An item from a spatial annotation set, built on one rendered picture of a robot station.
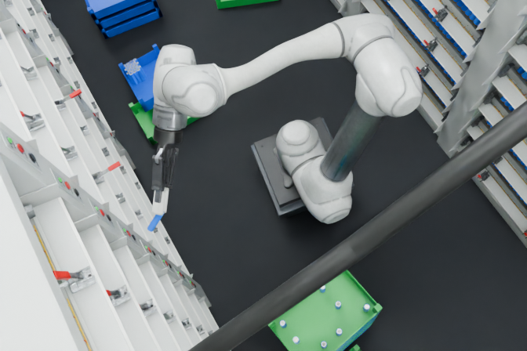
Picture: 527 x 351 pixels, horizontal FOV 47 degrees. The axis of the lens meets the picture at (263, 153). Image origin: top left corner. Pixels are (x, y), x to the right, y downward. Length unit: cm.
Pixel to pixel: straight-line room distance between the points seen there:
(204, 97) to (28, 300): 69
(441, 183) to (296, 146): 158
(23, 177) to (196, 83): 48
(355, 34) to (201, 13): 146
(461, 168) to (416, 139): 214
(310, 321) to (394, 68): 84
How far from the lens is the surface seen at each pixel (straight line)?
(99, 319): 103
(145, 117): 283
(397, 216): 57
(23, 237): 84
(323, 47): 168
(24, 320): 81
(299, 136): 213
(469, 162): 55
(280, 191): 235
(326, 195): 205
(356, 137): 184
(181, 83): 137
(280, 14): 299
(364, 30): 171
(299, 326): 199
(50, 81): 193
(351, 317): 199
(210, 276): 254
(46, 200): 111
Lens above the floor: 246
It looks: 68 degrees down
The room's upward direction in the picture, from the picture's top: 15 degrees counter-clockwise
